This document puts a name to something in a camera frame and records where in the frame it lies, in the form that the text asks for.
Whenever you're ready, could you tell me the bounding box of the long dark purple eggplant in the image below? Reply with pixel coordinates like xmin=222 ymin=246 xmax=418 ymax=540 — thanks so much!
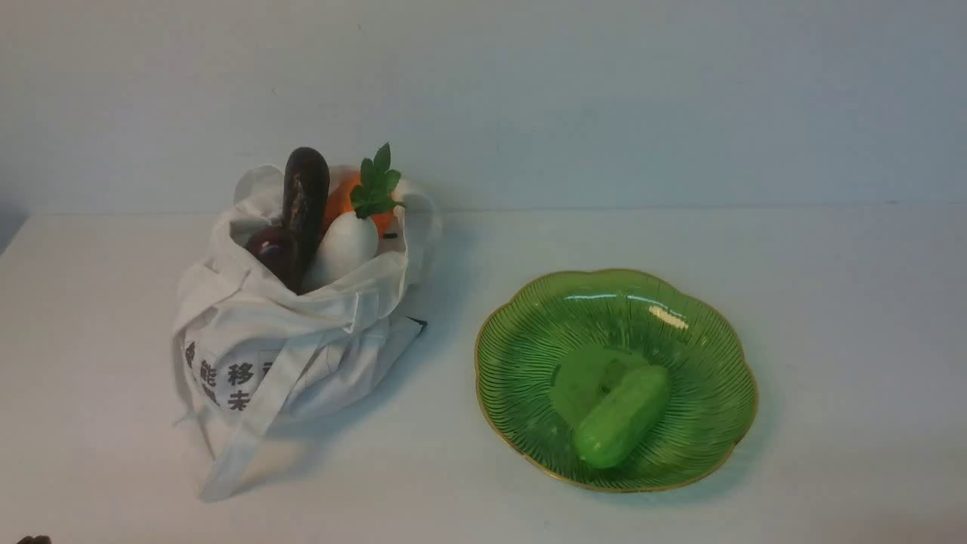
xmin=280 ymin=146 xmax=329 ymax=268

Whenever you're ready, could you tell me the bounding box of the white cloth tote bag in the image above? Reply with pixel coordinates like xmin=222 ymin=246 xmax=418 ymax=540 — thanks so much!
xmin=171 ymin=165 xmax=442 ymax=502

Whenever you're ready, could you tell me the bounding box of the white radish with green leaves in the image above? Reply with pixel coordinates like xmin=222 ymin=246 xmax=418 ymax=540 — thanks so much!
xmin=301 ymin=142 xmax=405 ymax=292

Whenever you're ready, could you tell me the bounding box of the orange carrot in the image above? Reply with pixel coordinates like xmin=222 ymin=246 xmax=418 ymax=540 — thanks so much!
xmin=320 ymin=169 xmax=394 ymax=237

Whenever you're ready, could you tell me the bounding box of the green glass scalloped plate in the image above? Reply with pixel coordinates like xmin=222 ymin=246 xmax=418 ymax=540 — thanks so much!
xmin=474 ymin=269 xmax=758 ymax=493

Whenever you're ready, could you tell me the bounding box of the green cucumber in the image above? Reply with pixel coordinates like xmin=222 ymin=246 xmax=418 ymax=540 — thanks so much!
xmin=573 ymin=365 xmax=672 ymax=471

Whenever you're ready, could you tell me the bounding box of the small dark purple eggplant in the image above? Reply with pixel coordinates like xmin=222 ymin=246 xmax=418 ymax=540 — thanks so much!
xmin=244 ymin=226 xmax=301 ymax=292

